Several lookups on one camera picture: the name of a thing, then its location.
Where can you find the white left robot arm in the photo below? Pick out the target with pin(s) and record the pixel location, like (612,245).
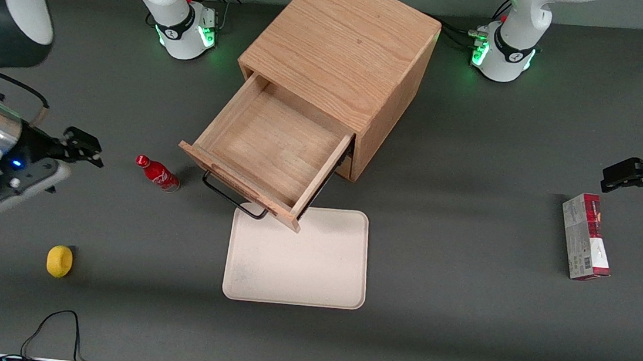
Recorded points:
(515,34)

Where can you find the red cola bottle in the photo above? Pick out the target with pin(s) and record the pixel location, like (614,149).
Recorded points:
(158,174)

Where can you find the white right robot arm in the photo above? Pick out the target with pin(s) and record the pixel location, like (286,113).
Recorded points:
(2,2)

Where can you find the wooden drawer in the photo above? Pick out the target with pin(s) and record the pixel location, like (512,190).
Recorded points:
(348,168)
(271,146)

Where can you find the cream rectangular tray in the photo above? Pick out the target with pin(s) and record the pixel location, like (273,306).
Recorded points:
(313,262)

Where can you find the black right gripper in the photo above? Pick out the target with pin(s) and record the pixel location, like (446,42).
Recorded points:
(36,145)

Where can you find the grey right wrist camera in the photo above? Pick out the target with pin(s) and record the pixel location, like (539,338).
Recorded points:
(20,187)

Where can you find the yellow lemon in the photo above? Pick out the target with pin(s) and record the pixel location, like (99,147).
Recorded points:
(59,261)

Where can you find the grey and red carton box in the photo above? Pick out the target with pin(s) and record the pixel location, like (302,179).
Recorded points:
(584,238)

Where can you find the wooden drawer cabinet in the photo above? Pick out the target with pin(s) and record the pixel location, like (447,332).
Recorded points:
(346,41)

